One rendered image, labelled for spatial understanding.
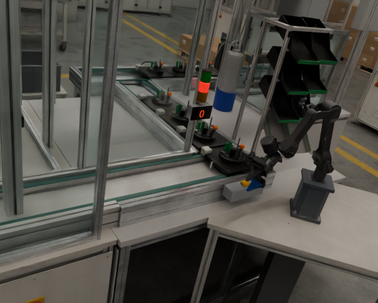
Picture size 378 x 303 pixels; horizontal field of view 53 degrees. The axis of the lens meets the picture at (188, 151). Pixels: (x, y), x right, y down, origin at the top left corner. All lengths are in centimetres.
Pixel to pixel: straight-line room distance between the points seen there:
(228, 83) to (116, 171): 135
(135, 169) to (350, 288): 190
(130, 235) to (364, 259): 102
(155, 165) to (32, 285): 77
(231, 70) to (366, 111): 373
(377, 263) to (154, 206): 100
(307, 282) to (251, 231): 128
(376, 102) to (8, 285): 550
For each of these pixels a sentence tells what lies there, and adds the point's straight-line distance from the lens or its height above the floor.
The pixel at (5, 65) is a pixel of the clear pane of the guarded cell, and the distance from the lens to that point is 112.
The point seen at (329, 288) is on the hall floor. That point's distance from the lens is 302.
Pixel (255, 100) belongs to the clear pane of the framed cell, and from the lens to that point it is 310.
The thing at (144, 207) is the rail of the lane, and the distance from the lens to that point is 161.
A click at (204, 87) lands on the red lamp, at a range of 183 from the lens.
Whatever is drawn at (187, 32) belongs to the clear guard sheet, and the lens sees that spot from 174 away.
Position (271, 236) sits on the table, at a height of 86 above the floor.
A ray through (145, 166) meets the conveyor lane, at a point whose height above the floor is 94.
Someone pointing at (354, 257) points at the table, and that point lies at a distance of 188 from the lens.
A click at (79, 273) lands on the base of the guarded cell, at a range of 160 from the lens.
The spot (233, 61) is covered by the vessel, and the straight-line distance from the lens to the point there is 281.
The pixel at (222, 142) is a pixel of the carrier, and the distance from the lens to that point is 218.
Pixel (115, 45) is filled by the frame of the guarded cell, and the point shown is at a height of 161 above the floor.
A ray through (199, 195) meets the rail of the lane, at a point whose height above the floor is 93.
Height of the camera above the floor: 191
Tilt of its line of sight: 28 degrees down
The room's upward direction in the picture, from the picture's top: 12 degrees clockwise
